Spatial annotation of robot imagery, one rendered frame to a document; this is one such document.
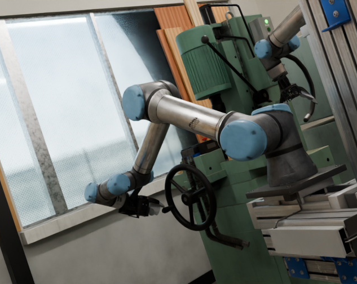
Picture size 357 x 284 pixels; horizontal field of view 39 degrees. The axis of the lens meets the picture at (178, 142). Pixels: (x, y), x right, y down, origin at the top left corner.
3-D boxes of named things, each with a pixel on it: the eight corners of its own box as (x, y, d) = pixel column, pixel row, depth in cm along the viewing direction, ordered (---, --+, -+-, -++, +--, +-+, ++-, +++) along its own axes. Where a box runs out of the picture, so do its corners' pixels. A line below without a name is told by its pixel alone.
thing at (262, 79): (258, 91, 236) (247, 60, 236) (269, 88, 242) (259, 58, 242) (271, 85, 229) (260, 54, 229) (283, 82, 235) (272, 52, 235)
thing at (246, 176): (189, 194, 236) (186, 185, 236) (219, 181, 250) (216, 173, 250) (251, 180, 206) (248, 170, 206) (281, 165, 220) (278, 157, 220)
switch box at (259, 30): (259, 54, 242) (248, 22, 243) (271, 51, 249) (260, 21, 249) (268, 49, 238) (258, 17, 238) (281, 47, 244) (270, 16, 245)
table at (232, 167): (156, 195, 239) (152, 183, 239) (201, 177, 259) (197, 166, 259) (250, 173, 193) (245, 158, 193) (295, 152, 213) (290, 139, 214)
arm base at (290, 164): (328, 168, 150) (317, 136, 150) (290, 185, 143) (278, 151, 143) (296, 173, 163) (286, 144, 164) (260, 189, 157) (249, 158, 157)
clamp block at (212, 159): (185, 181, 222) (178, 162, 222) (206, 173, 231) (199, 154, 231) (207, 176, 211) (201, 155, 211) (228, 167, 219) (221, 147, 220)
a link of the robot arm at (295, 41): (290, 49, 204) (269, 61, 212) (304, 47, 212) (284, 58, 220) (281, 32, 205) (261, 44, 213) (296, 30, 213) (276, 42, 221)
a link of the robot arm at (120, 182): (132, 167, 192) (117, 176, 200) (110, 174, 184) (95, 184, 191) (141, 186, 191) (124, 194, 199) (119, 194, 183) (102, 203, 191)
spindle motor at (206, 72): (188, 104, 234) (167, 40, 234) (214, 97, 245) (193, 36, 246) (214, 93, 220) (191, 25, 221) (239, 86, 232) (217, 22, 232)
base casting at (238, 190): (192, 212, 238) (185, 194, 238) (265, 178, 276) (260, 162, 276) (263, 200, 204) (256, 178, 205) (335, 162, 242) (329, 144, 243)
